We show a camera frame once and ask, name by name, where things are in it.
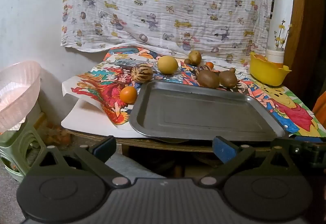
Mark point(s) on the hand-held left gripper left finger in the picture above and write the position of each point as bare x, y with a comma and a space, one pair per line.
105, 149

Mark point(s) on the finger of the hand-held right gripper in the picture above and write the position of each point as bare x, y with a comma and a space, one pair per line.
308, 138

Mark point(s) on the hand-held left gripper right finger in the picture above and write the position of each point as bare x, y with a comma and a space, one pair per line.
225, 150

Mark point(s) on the grey metal tray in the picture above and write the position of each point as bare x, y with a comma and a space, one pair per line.
203, 114

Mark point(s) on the large orange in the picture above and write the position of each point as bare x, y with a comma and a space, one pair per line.
128, 94

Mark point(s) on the brown pear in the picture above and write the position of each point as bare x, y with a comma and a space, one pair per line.
228, 80

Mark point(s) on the brown kiwi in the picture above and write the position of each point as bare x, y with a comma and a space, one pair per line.
208, 79

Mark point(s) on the small tan longan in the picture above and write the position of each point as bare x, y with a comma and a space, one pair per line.
232, 70

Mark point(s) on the striped brown fruit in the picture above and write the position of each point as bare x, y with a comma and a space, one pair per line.
202, 69

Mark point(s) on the striped round melon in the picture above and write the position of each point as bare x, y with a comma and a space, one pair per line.
141, 73

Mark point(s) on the small orange kumquat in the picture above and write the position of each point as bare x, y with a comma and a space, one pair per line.
209, 65

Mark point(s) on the small brown longan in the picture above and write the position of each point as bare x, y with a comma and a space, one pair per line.
187, 61

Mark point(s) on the yellow-green mango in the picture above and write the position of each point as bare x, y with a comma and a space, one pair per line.
195, 57

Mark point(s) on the round yellow fruit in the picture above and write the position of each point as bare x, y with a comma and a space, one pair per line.
167, 65

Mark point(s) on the orange cloth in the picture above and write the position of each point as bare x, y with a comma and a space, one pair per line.
321, 109

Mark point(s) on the white paper sheet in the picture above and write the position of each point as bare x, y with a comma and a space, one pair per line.
86, 119

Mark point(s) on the colourful cartoon poster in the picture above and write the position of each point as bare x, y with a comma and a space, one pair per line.
107, 86

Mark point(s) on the yellow plastic bowl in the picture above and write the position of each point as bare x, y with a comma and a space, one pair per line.
267, 73

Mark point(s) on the green plastic stool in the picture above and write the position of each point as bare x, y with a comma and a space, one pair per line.
17, 147

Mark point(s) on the white flower vase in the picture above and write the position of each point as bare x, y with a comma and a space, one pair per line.
275, 56

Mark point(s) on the orange fruit in bowl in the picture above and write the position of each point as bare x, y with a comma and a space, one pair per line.
260, 57

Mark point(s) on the pink plastic basket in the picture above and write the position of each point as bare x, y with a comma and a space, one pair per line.
17, 91

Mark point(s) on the yellow flower twigs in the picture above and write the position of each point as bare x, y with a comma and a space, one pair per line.
280, 35

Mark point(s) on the wooden headboard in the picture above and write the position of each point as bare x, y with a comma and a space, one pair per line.
305, 22

